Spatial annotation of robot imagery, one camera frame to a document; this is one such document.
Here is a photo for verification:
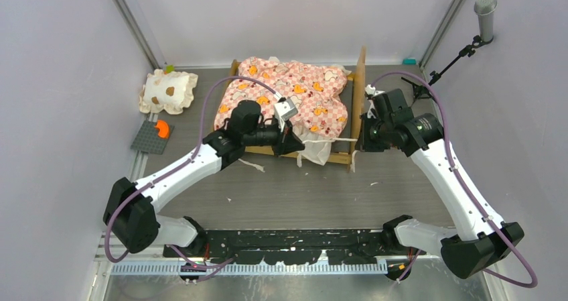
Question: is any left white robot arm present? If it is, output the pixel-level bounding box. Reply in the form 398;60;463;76
103;99;305;257

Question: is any teal small block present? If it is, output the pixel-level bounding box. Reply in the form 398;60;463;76
402;58;417;66

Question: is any wooden pet bed frame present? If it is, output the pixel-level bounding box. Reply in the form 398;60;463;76
212;48;366;166

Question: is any white tie string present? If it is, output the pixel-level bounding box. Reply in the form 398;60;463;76
330;137;360;173
238;158;266;173

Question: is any black microphone stand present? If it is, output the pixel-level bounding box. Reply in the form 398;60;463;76
401;35;494;103

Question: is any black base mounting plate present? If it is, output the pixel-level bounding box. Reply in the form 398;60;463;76
163;229;417;265

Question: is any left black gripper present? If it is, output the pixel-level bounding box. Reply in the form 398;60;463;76
243;117;305;159

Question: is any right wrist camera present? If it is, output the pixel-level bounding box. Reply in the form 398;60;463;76
364;84;384;117

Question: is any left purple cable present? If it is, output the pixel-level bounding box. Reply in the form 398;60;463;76
103;76;285;283

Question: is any grey microphone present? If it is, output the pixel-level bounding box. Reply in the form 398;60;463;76
474;0;498;43

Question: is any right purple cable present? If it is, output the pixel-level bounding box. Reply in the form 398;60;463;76
370;71;539;289

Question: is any orange curved toy block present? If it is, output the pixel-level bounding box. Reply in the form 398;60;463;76
154;120;171;139

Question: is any grey building baseplate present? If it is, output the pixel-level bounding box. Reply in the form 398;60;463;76
130;121;175;155

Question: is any pink checkered duck mattress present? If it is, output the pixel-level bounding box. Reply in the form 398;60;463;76
213;56;349;166

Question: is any purple cable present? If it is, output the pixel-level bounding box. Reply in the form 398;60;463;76
103;76;285;283
370;71;539;289

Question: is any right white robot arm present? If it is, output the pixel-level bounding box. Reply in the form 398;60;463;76
356;86;524;279

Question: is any white ruffled pillow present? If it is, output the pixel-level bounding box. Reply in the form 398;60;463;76
139;69;198;115

